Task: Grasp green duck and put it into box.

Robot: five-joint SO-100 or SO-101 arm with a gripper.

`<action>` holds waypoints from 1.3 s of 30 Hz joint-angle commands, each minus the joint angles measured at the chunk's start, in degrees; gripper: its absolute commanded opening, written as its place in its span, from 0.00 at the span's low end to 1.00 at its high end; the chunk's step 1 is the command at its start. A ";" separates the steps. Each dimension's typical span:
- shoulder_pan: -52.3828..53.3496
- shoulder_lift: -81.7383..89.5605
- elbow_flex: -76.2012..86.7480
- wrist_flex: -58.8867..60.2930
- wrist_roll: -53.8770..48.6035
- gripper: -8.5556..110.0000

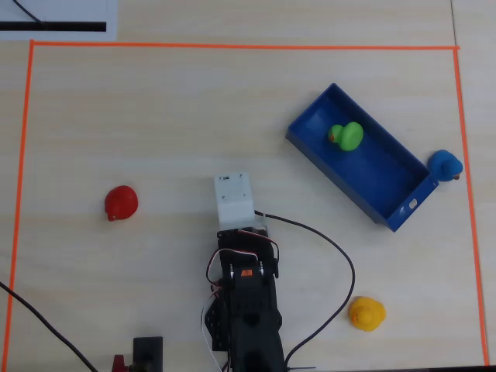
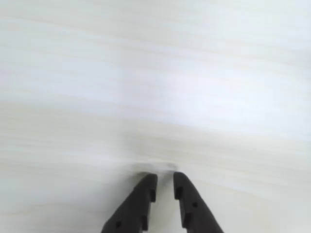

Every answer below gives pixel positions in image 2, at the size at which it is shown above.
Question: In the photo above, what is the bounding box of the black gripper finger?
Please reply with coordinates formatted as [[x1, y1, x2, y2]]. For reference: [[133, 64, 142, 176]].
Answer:
[[101, 173, 158, 233], [173, 172, 225, 233]]

